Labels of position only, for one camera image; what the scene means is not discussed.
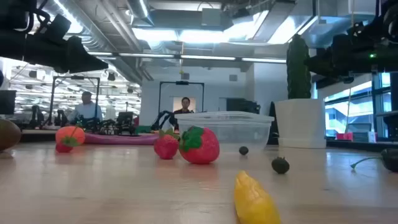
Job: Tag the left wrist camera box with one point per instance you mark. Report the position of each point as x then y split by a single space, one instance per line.
59 28

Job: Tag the purple folded cloth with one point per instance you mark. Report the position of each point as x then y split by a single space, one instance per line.
118 139

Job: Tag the large red toy strawberry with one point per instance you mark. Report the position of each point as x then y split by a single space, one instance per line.
202 149

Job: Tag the black background robot arm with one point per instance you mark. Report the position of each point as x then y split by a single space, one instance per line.
161 119

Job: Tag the small dark toy blueberry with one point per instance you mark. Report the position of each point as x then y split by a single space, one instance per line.
243 150

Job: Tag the white and blue box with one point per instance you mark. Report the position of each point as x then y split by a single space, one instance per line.
365 137

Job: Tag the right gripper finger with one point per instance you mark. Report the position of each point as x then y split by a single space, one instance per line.
325 58
326 70

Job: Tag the green object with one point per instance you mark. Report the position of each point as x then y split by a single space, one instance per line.
143 129

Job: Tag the yellow toy corn cob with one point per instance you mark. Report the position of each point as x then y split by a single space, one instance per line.
253 202

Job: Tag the black equipment cabinet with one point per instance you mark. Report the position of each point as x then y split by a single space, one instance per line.
242 105

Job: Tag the brown toy kiwi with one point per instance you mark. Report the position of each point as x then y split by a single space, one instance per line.
8 135

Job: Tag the green cactus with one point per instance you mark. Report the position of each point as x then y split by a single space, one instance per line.
298 71

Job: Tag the grey wall speaker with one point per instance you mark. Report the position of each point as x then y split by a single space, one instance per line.
185 76
233 77

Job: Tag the dark toy fruit green stem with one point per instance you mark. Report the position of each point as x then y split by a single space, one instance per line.
391 160

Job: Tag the small red toy strawberry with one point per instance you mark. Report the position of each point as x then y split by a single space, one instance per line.
166 146

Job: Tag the orange toy fruit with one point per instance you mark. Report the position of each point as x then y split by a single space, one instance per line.
66 132

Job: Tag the black rig frame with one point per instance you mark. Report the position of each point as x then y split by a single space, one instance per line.
182 82
74 77

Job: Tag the pink box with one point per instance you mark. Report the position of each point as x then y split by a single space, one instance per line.
344 136

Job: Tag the dark toy blackberry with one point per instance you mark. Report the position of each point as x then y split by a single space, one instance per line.
280 165

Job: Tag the person by doorway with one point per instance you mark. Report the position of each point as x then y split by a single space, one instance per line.
185 105

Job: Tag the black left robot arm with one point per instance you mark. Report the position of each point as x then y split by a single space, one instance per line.
12 12

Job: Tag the person at workbench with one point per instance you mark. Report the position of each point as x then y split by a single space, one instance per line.
85 110

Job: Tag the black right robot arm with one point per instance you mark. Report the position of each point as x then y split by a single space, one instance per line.
388 46

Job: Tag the white plant pot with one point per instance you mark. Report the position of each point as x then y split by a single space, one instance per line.
300 124

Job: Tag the black computer monitor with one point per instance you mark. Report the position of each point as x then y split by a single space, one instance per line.
7 102

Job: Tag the small red berry green leaf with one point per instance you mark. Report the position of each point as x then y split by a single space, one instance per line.
62 148

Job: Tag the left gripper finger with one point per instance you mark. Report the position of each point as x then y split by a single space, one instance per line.
84 59

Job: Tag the clear plastic tupperware container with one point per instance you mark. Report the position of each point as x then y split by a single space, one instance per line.
242 130

